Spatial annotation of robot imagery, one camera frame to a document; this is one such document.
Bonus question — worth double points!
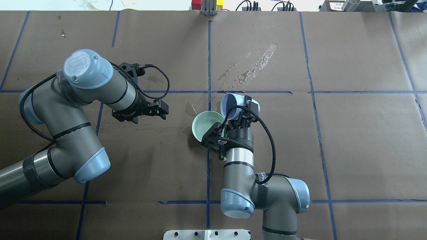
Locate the white mounting plate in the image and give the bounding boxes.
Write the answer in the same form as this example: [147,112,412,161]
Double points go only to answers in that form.
[163,229,252,240]

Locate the aluminium frame post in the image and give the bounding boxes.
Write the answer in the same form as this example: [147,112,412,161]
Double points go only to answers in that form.
[200,0,218,16]

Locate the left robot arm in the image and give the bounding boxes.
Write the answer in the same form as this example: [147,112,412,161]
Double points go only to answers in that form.
[0,49,170,209]

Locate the light blue cup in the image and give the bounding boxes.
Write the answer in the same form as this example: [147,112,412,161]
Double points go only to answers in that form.
[220,93,244,119]

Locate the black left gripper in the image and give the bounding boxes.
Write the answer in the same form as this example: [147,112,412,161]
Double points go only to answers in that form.
[112,97,169,124]

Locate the silver metal can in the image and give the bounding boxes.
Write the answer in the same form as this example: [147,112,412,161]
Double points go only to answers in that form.
[342,0,361,12]

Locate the red block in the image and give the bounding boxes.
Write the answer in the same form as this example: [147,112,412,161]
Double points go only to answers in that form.
[191,0,202,10]

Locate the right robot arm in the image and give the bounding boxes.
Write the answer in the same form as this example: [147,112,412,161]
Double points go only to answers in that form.
[201,93,310,240]

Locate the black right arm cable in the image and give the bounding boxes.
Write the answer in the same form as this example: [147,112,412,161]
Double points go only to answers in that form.
[223,105,291,184]

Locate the mint green bowl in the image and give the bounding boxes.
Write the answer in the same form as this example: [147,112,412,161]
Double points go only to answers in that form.
[191,111,225,142]

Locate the yellow block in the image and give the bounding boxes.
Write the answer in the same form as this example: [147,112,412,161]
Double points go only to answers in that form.
[216,0,224,10]

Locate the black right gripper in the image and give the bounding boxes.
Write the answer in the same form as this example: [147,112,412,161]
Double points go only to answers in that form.
[201,95,260,161]

